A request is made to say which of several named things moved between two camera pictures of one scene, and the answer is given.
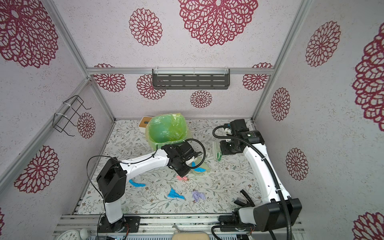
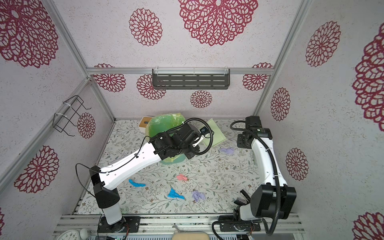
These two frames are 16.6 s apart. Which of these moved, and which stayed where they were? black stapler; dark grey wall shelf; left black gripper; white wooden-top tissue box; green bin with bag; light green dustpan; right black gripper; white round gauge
Moved: right black gripper; left black gripper; light green dustpan
Stayed: black stapler; white wooden-top tissue box; white round gauge; green bin with bag; dark grey wall shelf
